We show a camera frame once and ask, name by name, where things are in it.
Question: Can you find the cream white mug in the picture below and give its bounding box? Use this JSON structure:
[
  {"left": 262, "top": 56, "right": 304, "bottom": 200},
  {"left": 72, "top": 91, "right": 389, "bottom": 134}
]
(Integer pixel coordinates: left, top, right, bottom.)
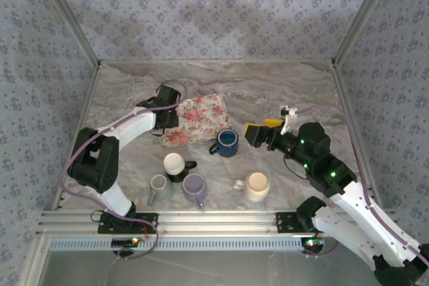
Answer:
[{"left": 233, "top": 171, "right": 271, "bottom": 203}]

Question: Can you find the wide aluminium extrusion rail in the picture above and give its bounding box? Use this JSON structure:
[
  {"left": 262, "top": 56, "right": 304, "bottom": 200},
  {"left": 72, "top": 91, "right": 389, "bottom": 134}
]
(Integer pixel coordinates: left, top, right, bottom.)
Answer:
[{"left": 36, "top": 210, "right": 400, "bottom": 237}]

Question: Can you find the purple mug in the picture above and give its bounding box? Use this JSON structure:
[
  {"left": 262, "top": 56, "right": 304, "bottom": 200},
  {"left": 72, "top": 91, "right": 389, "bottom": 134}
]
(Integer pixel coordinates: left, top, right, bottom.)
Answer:
[{"left": 182, "top": 173, "right": 208, "bottom": 210}]

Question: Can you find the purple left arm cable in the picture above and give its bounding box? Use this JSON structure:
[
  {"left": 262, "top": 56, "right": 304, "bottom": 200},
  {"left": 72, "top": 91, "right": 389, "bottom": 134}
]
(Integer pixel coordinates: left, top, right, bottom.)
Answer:
[{"left": 60, "top": 80, "right": 188, "bottom": 262}]

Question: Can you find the dark blue mug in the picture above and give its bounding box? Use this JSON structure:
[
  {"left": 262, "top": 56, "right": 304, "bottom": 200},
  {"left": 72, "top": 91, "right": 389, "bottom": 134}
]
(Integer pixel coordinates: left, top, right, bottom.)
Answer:
[{"left": 208, "top": 128, "right": 240, "bottom": 159}]

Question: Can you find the small circuit board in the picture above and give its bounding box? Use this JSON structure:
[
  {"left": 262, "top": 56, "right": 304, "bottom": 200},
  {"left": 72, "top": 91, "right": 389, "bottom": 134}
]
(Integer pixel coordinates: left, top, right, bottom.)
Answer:
[
  {"left": 302, "top": 236, "right": 326, "bottom": 249},
  {"left": 111, "top": 237, "right": 141, "bottom": 247}
]

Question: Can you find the thin black cable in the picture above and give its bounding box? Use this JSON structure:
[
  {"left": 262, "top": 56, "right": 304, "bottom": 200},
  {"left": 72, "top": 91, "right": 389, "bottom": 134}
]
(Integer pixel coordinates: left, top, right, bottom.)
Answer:
[{"left": 283, "top": 155, "right": 311, "bottom": 180}]

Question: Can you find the aluminium table edge rail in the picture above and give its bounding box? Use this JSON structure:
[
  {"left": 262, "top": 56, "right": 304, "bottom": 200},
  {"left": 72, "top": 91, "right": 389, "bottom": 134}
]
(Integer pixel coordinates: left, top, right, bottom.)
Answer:
[
  {"left": 50, "top": 61, "right": 103, "bottom": 212},
  {"left": 330, "top": 60, "right": 383, "bottom": 208}
]

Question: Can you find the grey slotted cable duct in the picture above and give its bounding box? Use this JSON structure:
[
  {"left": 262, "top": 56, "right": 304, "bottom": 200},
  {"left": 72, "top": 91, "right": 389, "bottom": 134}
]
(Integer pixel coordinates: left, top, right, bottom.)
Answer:
[{"left": 48, "top": 235, "right": 306, "bottom": 253}]

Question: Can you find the grey mug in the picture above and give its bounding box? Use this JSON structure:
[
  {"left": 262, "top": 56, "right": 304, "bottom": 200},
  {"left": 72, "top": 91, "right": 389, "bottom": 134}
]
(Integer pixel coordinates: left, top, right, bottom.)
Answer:
[{"left": 146, "top": 174, "right": 176, "bottom": 207}]

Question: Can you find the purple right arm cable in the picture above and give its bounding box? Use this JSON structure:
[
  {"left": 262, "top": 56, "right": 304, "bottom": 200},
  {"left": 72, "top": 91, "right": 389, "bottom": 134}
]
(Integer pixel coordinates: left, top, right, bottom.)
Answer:
[{"left": 294, "top": 103, "right": 429, "bottom": 267}]

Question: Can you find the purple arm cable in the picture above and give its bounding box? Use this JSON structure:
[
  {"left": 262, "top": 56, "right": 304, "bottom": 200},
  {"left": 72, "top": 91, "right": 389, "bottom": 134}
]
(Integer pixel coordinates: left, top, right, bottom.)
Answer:
[
  {"left": 294, "top": 103, "right": 429, "bottom": 267},
  {"left": 60, "top": 80, "right": 188, "bottom": 262}
]

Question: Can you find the thin aluminium edge strip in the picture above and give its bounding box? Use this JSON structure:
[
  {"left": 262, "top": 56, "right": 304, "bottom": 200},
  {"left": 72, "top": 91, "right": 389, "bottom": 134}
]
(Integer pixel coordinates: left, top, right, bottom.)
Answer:
[{"left": 99, "top": 59, "right": 335, "bottom": 65}]

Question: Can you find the aluminium frame leg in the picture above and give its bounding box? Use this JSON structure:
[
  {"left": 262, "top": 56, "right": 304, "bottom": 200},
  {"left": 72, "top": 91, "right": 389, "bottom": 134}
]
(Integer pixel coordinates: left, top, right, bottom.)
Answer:
[{"left": 23, "top": 234, "right": 52, "bottom": 286}]

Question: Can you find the floral fabric mat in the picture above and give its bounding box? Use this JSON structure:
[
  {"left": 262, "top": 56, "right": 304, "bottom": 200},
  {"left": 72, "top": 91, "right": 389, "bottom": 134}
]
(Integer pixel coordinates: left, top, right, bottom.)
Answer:
[{"left": 160, "top": 93, "right": 232, "bottom": 149}]

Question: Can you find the aluminium corner post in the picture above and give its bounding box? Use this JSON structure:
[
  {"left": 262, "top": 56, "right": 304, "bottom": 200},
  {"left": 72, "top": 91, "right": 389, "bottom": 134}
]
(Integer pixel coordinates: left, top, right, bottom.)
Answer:
[
  {"left": 33, "top": 0, "right": 103, "bottom": 68},
  {"left": 331, "top": 0, "right": 402, "bottom": 68}
]

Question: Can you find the black and white mug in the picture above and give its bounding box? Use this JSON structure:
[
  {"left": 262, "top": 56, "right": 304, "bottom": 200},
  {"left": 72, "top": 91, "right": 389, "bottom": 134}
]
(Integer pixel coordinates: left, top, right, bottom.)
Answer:
[{"left": 163, "top": 152, "right": 198, "bottom": 184}]

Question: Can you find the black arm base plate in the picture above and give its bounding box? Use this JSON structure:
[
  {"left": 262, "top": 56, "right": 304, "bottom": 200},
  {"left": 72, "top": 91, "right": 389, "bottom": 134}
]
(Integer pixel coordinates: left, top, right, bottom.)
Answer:
[
  {"left": 274, "top": 211, "right": 319, "bottom": 234},
  {"left": 97, "top": 211, "right": 160, "bottom": 235}
]

